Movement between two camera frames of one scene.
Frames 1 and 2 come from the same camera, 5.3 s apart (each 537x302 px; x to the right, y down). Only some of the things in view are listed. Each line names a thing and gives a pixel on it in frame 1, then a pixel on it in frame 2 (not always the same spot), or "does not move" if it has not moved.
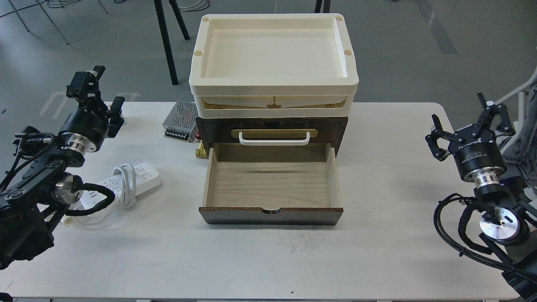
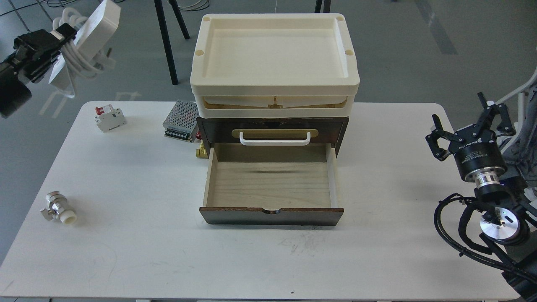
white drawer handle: x=275 y=142 does not move
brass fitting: x=201 y=152 does not move
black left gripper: x=86 y=126 → x=36 y=51
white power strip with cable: x=127 y=180 → x=85 y=55
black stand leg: x=176 y=12 does not move
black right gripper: x=478 y=157 does not move
